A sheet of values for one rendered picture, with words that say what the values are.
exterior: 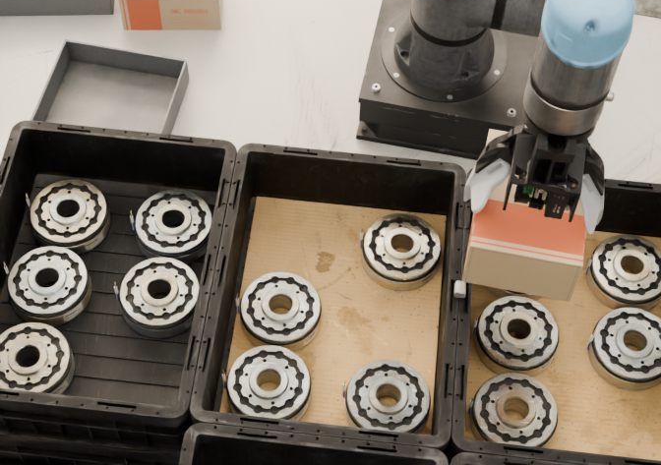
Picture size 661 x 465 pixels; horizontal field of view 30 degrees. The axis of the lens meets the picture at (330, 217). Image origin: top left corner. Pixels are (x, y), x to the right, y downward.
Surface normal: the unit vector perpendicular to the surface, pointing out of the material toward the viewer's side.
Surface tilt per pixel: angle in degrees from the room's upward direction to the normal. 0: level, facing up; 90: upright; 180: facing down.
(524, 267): 90
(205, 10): 90
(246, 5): 0
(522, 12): 74
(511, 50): 2
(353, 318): 0
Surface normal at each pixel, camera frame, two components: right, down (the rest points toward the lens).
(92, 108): 0.02, -0.55
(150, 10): 0.03, 0.83
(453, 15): -0.20, 0.84
